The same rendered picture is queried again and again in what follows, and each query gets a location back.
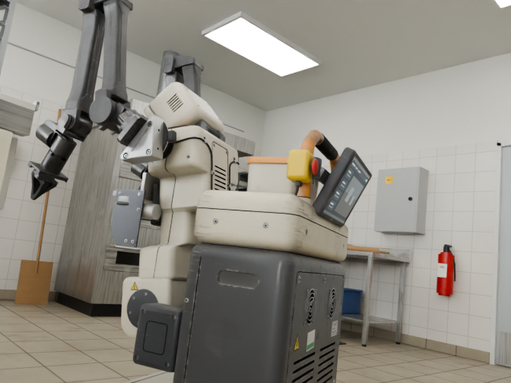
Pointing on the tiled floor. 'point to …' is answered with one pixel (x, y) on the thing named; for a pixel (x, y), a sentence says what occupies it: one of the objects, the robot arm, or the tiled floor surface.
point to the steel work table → (371, 286)
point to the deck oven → (83, 194)
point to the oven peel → (35, 272)
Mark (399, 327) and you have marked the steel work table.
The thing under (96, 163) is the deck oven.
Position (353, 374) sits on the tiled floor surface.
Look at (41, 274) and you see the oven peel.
